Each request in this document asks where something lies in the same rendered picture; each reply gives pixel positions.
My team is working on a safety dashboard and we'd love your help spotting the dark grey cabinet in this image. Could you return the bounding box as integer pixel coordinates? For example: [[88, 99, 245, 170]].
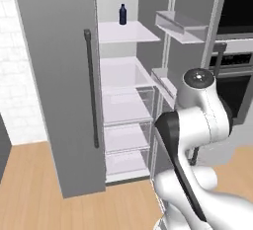
[[0, 114, 13, 184]]

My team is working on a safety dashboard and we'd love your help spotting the grey fridge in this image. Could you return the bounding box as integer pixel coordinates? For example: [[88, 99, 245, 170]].
[[93, 0, 176, 185]]

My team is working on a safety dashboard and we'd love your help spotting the closed grey fridge door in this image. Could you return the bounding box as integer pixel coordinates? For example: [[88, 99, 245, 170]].
[[9, 0, 107, 199]]

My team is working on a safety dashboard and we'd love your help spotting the open grey fridge door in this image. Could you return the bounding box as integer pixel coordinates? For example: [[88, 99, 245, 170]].
[[148, 0, 231, 215]]

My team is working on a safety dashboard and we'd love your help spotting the dark grey fridge door handle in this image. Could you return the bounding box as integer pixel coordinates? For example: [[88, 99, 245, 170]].
[[83, 29, 101, 149]]

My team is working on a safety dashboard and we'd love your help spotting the black wall oven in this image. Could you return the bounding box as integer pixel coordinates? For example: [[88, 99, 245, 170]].
[[208, 0, 253, 126]]

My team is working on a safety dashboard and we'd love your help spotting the dark blue bottle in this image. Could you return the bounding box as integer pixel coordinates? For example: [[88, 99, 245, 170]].
[[119, 3, 128, 26]]

